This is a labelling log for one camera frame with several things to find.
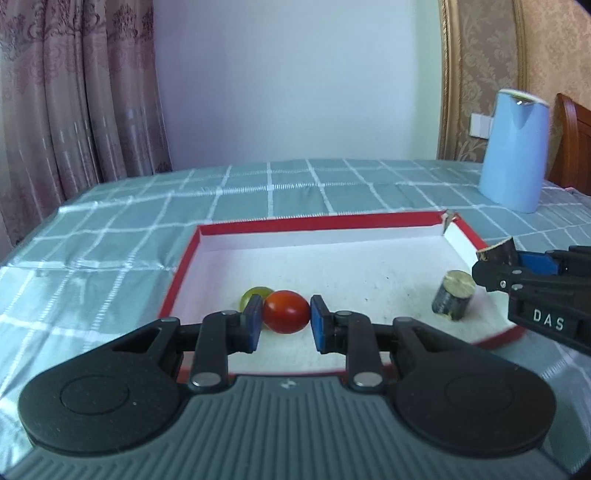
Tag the gold upholstered headboard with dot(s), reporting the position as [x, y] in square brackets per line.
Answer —
[540, 47]

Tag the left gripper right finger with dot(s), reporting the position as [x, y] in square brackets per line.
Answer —
[352, 335]

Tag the green plaid bedsheet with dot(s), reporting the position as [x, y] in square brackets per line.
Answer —
[101, 264]

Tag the patterned pink curtain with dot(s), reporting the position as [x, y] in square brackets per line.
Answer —
[79, 104]

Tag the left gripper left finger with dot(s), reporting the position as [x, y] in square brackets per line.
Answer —
[221, 334]

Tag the red cherry tomato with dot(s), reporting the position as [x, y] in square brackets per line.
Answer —
[286, 312]

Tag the red shallow cardboard box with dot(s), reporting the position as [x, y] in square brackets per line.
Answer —
[382, 265]

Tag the dark cylinder piece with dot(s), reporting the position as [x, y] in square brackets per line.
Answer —
[504, 253]
[454, 295]

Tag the wooden chair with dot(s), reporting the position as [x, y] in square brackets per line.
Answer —
[571, 167]

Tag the light blue kettle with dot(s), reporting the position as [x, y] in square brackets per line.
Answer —
[515, 160]

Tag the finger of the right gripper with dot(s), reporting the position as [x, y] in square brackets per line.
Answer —
[573, 262]
[558, 291]

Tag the white wall switch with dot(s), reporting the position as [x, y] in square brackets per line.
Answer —
[480, 126]

